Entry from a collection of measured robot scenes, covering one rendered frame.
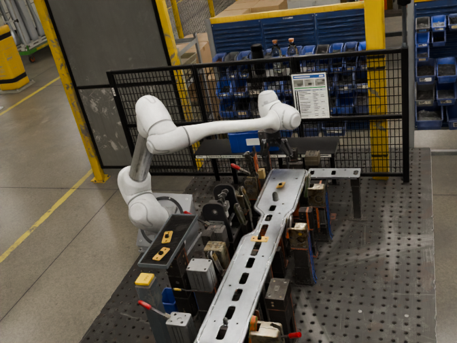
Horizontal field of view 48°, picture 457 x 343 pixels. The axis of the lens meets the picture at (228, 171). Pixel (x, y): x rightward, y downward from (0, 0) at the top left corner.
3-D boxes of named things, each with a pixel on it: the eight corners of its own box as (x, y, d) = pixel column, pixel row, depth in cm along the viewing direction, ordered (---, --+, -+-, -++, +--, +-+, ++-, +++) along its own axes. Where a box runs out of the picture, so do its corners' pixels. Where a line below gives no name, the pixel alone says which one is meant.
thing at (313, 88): (331, 119, 310) (327, 70, 296) (294, 120, 318) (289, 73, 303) (332, 118, 312) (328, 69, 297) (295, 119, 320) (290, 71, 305)
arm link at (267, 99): (256, 120, 264) (270, 127, 253) (251, 92, 257) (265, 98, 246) (273, 113, 268) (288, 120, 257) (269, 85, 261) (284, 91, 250)
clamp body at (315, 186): (331, 245, 278) (326, 190, 261) (309, 243, 282) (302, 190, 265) (333, 235, 285) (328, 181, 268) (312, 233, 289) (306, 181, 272)
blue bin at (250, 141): (279, 150, 312) (276, 131, 306) (230, 153, 320) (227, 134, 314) (282, 138, 326) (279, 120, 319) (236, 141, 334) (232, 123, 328)
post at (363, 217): (367, 221, 290) (364, 177, 276) (347, 220, 294) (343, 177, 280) (368, 214, 295) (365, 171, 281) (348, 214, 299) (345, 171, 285)
